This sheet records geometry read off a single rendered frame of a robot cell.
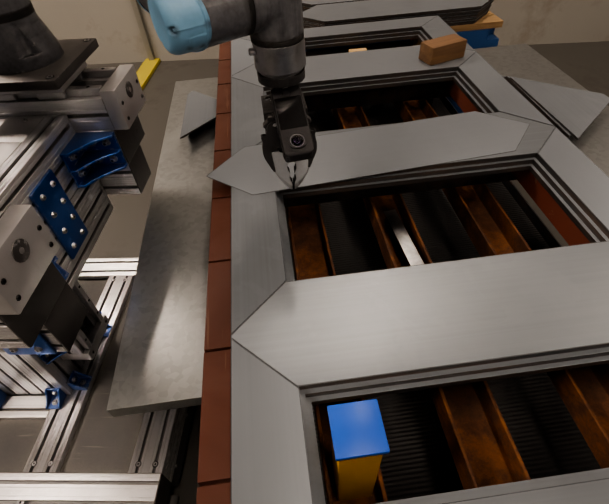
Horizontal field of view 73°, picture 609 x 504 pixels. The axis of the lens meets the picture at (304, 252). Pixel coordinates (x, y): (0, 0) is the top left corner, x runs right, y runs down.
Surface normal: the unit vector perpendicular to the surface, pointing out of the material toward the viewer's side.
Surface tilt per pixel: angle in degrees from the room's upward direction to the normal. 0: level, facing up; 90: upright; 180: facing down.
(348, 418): 0
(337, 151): 0
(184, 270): 0
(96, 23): 90
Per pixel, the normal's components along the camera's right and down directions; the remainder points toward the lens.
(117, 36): -0.02, 0.73
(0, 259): 1.00, -0.02
